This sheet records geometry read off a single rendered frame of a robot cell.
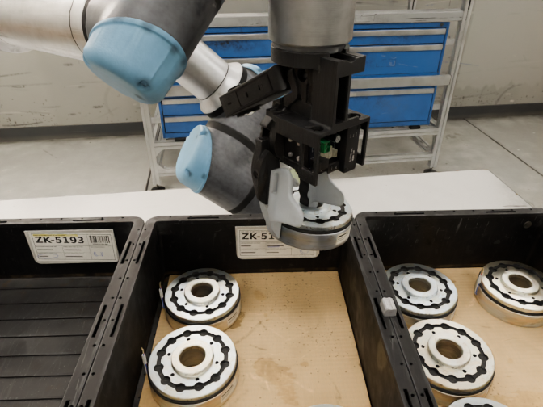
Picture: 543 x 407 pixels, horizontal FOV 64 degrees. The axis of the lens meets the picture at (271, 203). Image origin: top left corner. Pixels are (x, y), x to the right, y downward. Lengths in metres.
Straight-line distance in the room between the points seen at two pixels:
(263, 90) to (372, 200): 0.73
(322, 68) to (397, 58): 2.13
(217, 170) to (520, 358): 0.54
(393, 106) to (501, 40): 1.43
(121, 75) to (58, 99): 3.06
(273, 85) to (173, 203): 0.73
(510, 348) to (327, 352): 0.23
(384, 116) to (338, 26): 2.21
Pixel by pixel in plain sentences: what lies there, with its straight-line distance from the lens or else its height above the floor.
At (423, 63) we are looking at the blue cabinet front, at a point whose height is 0.67.
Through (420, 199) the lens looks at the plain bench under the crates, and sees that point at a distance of 1.17.
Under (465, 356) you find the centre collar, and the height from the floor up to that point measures 0.87.
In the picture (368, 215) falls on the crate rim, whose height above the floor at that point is 0.93.
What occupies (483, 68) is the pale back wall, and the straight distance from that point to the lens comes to 3.81.
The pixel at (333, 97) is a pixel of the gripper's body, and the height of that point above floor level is 1.16.
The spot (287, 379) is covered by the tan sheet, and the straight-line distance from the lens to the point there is 0.56.
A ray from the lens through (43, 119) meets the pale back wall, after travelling 3.51.
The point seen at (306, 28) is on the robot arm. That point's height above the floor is 1.21.
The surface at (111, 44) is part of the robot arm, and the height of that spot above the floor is 1.21.
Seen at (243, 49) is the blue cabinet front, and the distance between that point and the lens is 2.30.
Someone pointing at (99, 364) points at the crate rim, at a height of 0.93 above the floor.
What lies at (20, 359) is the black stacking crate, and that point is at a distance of 0.65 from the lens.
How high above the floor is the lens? 1.28
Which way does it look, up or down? 32 degrees down
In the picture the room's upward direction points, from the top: straight up
